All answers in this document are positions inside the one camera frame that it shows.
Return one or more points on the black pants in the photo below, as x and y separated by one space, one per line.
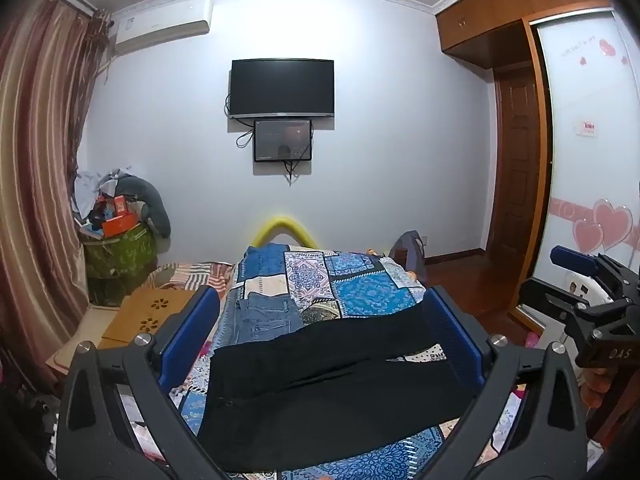
320 390

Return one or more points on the blue patchwork blanket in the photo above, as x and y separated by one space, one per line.
350 275

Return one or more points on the black wall television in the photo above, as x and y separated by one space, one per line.
281 87

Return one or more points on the blue jeans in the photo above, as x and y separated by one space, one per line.
267 317

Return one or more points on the grey bag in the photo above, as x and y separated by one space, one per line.
411 252

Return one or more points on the grey pillow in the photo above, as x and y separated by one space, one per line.
150 205

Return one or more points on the white air conditioner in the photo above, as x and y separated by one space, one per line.
162 22

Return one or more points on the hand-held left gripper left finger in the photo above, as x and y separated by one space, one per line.
182 332

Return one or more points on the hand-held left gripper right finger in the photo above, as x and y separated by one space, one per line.
452 332

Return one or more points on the orange box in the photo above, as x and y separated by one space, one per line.
119 224

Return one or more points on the wooden lap desk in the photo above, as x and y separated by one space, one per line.
145 315

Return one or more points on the yellow foam headboard guard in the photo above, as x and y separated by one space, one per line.
282 227

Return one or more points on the striped cloth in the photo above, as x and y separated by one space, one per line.
195 275

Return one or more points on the green patterned bag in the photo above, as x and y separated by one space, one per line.
120 255

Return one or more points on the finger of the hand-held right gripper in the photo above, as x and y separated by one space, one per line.
575 260
550 297

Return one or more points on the small black wall monitor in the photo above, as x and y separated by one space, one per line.
283 140

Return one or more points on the person's right hand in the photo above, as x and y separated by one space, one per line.
600 387

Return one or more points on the striped brown curtain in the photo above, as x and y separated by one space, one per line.
40 160

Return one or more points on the wooden overhead cabinets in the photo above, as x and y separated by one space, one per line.
500 5

